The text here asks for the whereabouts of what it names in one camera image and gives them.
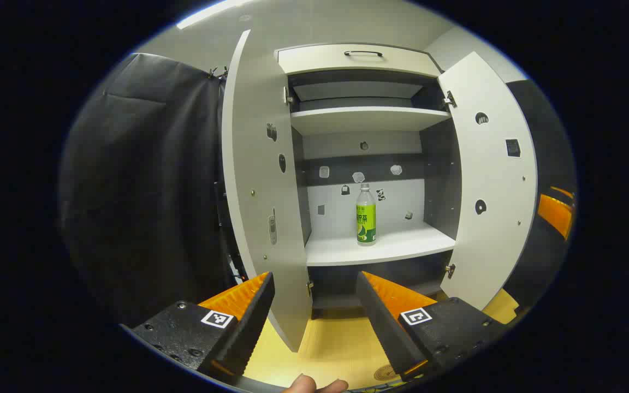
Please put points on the white cabinet door camera sticker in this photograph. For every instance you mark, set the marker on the white cabinet door camera sticker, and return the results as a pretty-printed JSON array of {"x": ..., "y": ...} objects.
[{"x": 254, "y": 164}]

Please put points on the white cabinet shelf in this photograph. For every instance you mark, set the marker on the white cabinet shelf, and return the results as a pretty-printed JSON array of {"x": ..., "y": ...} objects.
[
  {"x": 380, "y": 248},
  {"x": 363, "y": 119}
]

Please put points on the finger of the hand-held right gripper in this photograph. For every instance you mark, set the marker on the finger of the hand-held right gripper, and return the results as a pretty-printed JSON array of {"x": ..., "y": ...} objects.
[
  {"x": 563, "y": 195},
  {"x": 555, "y": 215}
]

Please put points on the green label clear bottle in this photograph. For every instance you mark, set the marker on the green label clear bottle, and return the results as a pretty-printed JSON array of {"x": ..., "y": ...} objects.
[{"x": 366, "y": 218}]

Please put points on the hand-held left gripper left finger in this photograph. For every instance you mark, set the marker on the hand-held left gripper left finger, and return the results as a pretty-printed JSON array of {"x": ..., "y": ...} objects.
[{"x": 251, "y": 322}]

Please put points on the white cabinet door black-cat sticker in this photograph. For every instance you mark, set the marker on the white cabinet door black-cat sticker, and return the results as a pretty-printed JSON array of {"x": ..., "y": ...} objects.
[{"x": 489, "y": 174}]

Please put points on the black backdrop cloth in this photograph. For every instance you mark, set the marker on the black backdrop cloth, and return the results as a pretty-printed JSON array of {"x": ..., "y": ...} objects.
[{"x": 140, "y": 191}]

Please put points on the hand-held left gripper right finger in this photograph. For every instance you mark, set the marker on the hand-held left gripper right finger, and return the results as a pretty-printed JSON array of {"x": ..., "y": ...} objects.
[{"x": 380, "y": 327}]

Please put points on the round wooden coaster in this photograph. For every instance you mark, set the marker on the round wooden coaster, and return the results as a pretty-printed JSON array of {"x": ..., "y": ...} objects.
[{"x": 385, "y": 374}]

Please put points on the white grey cabinet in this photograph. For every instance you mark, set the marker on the white grey cabinet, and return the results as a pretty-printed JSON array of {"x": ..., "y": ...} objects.
[{"x": 363, "y": 147}]

